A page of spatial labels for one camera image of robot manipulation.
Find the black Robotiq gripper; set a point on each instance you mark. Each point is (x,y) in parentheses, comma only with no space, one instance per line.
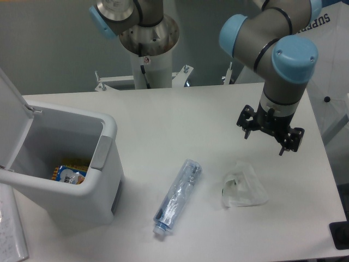
(290,139)

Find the clear plastic bag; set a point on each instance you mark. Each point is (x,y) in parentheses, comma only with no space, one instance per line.
(242,188)

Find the clear crushed plastic bottle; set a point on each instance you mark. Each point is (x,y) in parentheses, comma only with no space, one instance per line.
(176,198)

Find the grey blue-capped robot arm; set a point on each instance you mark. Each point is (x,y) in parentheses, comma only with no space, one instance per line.
(142,26)

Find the white open trash can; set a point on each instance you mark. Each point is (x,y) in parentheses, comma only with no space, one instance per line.
(37,137)

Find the black device at edge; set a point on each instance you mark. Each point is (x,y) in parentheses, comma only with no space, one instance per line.
(339,232)

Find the yellow blue snack wrapper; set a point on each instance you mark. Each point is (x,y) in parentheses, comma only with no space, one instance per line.
(71,170)

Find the white paper clipboard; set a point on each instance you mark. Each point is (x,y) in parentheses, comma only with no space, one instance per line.
(13,243)

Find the white metal frame brackets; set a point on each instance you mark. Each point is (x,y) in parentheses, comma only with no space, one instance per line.
(122,83)

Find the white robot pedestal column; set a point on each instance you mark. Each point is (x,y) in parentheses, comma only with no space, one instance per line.
(158,68)

